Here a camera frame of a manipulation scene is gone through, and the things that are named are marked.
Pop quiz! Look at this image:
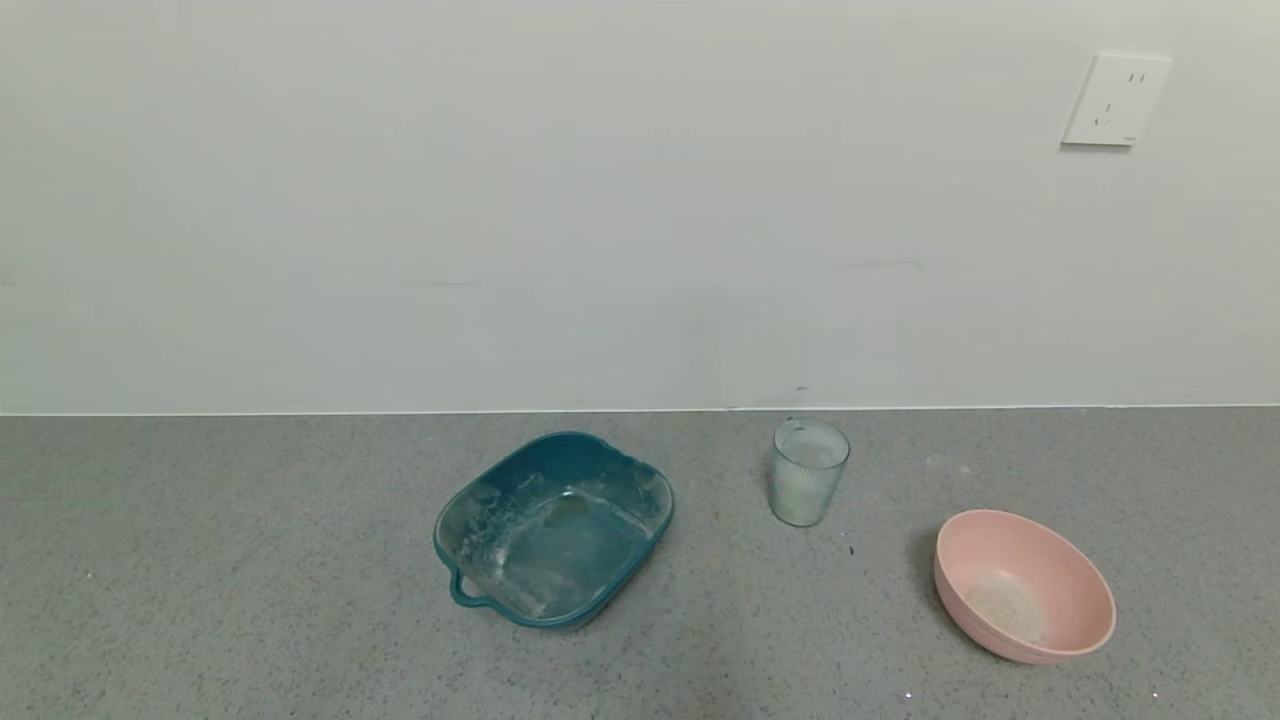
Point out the teal plastic handled tray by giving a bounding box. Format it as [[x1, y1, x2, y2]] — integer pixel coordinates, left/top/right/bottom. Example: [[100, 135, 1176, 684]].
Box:
[[432, 430, 676, 631]]

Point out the pink bowl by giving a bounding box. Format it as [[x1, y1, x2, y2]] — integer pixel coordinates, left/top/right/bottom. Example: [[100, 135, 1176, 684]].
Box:
[[934, 508, 1118, 666]]

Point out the white wall socket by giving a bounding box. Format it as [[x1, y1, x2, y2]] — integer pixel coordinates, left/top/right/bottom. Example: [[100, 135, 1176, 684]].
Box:
[[1060, 52, 1173, 148]]

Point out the clear ribbed plastic cup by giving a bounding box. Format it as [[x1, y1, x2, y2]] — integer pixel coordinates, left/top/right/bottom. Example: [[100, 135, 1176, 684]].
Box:
[[770, 417, 852, 528]]

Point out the beige speckled powder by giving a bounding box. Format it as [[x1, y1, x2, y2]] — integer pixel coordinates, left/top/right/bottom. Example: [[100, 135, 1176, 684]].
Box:
[[963, 578, 1047, 643]]

